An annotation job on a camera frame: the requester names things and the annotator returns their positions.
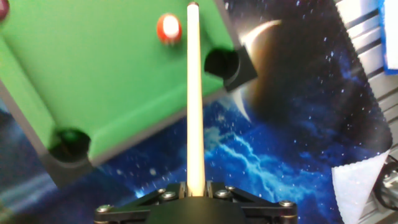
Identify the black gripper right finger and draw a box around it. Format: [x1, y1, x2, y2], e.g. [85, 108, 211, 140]
[205, 181, 298, 224]

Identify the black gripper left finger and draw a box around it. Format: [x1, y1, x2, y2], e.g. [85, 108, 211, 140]
[94, 182, 187, 224]

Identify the wooden pool cue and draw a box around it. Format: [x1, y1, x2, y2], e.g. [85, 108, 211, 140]
[185, 1, 206, 197]

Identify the red striped pool ball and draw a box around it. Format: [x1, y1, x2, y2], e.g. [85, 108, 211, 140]
[156, 12, 183, 46]

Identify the green pool ball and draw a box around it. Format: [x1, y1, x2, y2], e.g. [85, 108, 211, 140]
[58, 129, 83, 147]

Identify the mini green pool table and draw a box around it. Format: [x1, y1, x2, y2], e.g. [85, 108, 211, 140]
[0, 0, 259, 188]

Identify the maroon pool ball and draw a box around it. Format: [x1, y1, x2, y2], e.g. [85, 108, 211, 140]
[0, 0, 10, 22]

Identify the galaxy and forest printed cloth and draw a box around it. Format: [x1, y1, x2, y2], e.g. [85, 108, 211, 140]
[0, 0, 393, 224]

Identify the metal stand pole black foot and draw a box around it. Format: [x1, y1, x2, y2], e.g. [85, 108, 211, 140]
[372, 154, 398, 213]

